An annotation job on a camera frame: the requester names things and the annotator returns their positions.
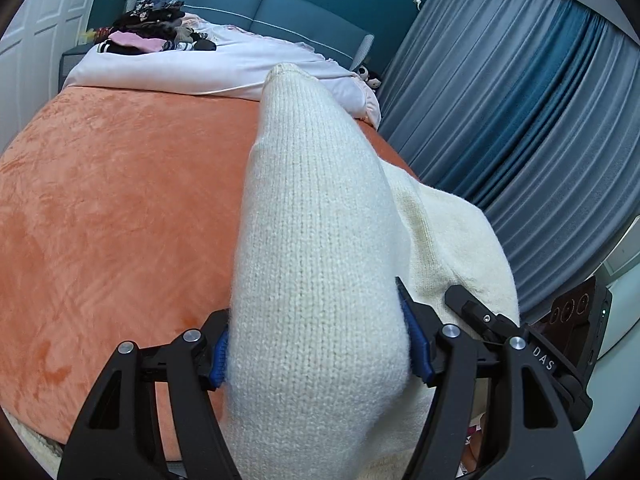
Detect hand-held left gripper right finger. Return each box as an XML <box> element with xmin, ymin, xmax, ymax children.
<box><xmin>395</xmin><ymin>276</ymin><xmax>587</xmax><ymax>480</ymax></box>

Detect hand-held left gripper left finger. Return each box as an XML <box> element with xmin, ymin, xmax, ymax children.
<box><xmin>57</xmin><ymin>309</ymin><xmax>246</xmax><ymax>480</ymax></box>

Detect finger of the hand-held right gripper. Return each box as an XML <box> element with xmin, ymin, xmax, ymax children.
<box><xmin>444</xmin><ymin>284</ymin><xmax>527</xmax><ymax>347</ymax></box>

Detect cream knit cardigan red buttons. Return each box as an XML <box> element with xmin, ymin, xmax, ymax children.
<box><xmin>220</xmin><ymin>62</ymin><xmax>521</xmax><ymax>480</ymax></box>

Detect pile of dark clothes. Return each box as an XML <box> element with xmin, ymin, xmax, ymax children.
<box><xmin>97</xmin><ymin>0</ymin><xmax>218</xmax><ymax>56</ymax></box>

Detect orange plush blanket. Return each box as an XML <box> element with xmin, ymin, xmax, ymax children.
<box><xmin>0</xmin><ymin>85</ymin><xmax>421</xmax><ymax>461</ymax></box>

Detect blue grey curtain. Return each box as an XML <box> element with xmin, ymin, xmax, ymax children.
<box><xmin>377</xmin><ymin>0</ymin><xmax>640</xmax><ymax>318</ymax></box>

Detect black white plush toy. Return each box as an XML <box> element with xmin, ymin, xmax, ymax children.
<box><xmin>352</xmin><ymin>64</ymin><xmax>383</xmax><ymax>92</ymax></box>

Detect white duvet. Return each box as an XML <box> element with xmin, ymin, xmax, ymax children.
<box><xmin>62</xmin><ymin>20</ymin><xmax>382</xmax><ymax>128</ymax></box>

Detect grey nightstand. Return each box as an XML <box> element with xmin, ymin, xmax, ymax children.
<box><xmin>59</xmin><ymin>44</ymin><xmax>96</xmax><ymax>93</ymax></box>

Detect colourful nightstand clutter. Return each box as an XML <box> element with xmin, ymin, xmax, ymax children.
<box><xmin>79</xmin><ymin>25</ymin><xmax>113</xmax><ymax>45</ymax></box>

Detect blue upholstered headboard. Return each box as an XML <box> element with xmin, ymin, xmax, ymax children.
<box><xmin>85</xmin><ymin>0</ymin><xmax>436</xmax><ymax>81</ymax></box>

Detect white panelled wardrobe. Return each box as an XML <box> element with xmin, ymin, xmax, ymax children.
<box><xmin>0</xmin><ymin>0</ymin><xmax>108</xmax><ymax>56</ymax></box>

